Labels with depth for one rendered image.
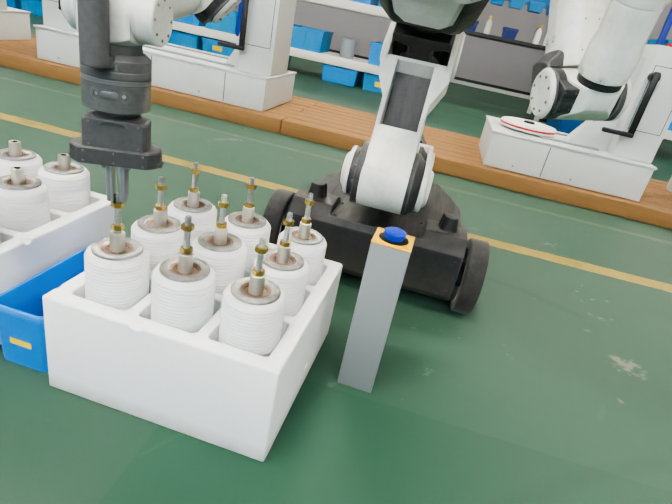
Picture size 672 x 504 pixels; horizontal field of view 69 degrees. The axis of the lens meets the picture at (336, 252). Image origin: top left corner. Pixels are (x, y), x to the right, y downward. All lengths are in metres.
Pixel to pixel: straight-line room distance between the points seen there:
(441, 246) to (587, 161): 1.71
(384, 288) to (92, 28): 0.57
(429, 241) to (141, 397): 0.74
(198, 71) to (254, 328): 2.43
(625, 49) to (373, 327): 0.58
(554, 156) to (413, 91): 1.71
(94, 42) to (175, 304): 0.36
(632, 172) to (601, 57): 2.12
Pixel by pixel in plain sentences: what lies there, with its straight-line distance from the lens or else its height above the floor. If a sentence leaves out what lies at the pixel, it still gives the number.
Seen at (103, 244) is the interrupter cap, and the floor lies 0.25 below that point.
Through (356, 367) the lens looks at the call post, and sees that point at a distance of 0.97.
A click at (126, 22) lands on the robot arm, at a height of 0.59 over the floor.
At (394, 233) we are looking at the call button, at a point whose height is 0.33.
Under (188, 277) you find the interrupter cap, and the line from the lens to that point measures 0.77.
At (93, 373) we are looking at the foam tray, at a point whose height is 0.06.
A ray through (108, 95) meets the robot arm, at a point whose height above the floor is 0.50.
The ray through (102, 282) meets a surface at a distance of 0.83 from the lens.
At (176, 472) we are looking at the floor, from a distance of 0.83.
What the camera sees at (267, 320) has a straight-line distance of 0.73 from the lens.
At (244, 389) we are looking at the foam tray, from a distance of 0.76.
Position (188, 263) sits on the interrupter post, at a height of 0.27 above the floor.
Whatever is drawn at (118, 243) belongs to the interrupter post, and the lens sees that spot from 0.83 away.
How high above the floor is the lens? 0.64
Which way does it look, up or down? 25 degrees down
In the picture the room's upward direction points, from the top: 12 degrees clockwise
